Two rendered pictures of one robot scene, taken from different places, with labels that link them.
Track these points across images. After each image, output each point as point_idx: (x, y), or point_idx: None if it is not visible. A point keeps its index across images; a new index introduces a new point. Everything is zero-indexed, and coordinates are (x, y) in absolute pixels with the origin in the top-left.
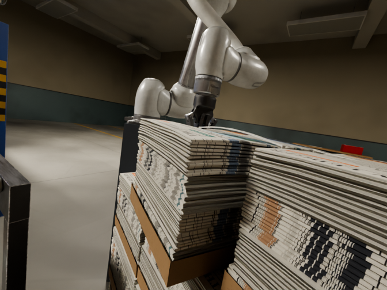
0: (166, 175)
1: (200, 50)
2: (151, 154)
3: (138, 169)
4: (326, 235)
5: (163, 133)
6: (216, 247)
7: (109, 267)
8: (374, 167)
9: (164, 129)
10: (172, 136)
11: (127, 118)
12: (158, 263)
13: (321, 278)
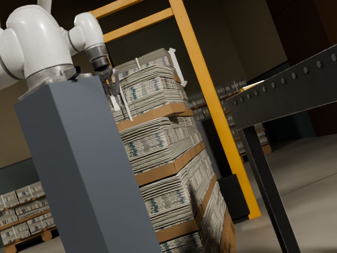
0: (171, 84)
1: (100, 27)
2: (167, 79)
3: (166, 93)
4: None
5: (167, 69)
6: None
7: (195, 218)
8: None
9: (166, 68)
10: (168, 69)
11: (77, 71)
12: (184, 110)
13: None
